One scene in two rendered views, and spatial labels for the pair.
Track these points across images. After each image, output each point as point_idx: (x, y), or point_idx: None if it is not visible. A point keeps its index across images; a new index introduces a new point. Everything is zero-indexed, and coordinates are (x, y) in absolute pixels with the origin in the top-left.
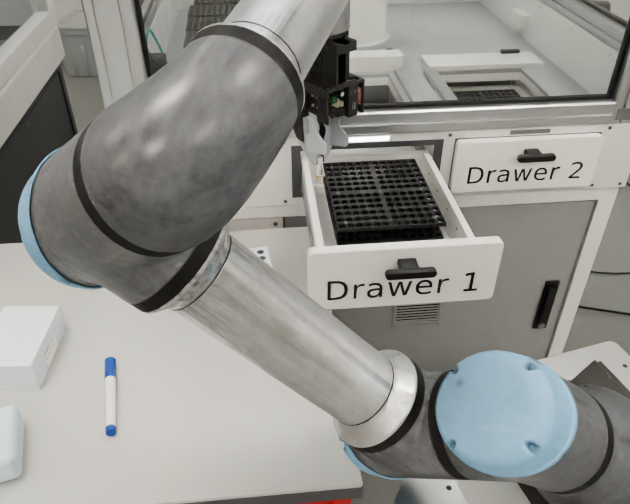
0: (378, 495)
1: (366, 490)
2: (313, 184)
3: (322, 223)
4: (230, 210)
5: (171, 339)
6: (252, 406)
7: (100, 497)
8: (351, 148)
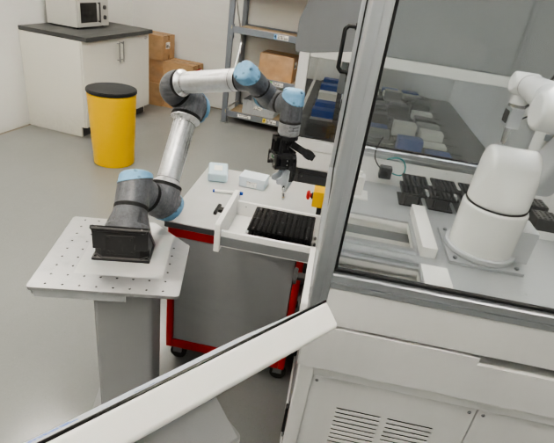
0: (245, 405)
1: (251, 401)
2: None
3: None
4: (161, 94)
5: None
6: (207, 211)
7: (193, 188)
8: None
